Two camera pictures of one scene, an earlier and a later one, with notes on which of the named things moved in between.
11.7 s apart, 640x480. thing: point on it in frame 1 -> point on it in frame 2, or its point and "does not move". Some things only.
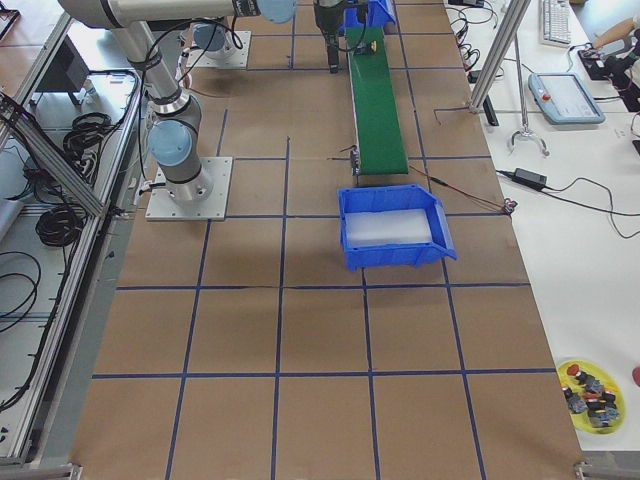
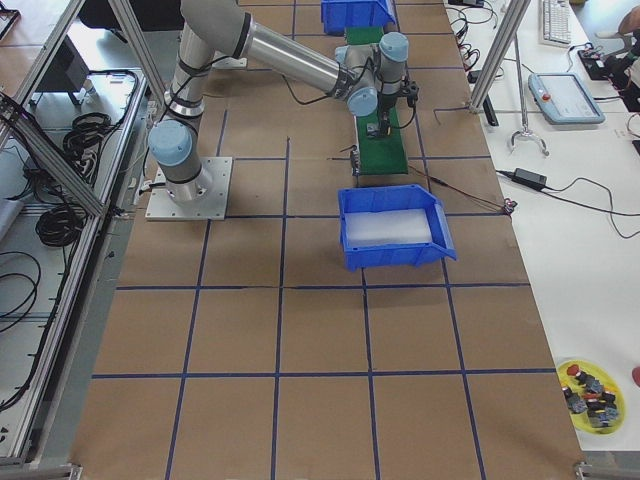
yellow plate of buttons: (596, 404) does not move
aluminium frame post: (515, 12) does not move
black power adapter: (530, 178) does not move
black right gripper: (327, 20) -> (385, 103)
